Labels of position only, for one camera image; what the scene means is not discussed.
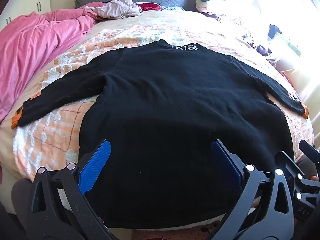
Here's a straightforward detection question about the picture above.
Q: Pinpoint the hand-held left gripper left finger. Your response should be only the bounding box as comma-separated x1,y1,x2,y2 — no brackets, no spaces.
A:
30,139,119,240

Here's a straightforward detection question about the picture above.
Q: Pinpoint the red garment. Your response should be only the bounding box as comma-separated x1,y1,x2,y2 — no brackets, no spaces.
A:
136,2,163,11

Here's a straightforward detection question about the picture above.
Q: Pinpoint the white wardrobe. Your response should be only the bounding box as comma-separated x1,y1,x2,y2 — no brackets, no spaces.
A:
0,0,49,30

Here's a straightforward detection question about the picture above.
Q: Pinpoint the beige crumpled garment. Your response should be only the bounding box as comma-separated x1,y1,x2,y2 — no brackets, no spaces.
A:
90,0,143,20

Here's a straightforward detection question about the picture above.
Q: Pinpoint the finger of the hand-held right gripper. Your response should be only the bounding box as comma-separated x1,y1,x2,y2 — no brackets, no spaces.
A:
275,152,301,178
299,139,320,162

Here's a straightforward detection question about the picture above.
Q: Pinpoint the pink duvet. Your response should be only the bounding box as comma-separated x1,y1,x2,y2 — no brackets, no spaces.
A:
0,2,103,130

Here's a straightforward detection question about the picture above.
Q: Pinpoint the black sweater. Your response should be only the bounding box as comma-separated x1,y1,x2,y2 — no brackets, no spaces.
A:
11,39,310,229

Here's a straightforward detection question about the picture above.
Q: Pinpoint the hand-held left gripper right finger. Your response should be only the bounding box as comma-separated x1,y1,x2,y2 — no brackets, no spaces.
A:
211,139,297,240

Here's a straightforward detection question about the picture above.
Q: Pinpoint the orange patterned blanket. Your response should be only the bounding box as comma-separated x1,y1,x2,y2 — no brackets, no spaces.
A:
10,9,315,232

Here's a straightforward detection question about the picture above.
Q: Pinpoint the dark blue garment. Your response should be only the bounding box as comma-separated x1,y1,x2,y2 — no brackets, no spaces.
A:
268,24,283,39

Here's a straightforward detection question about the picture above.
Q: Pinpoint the pile of clothes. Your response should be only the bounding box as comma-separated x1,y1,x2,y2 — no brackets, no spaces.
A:
195,0,278,64

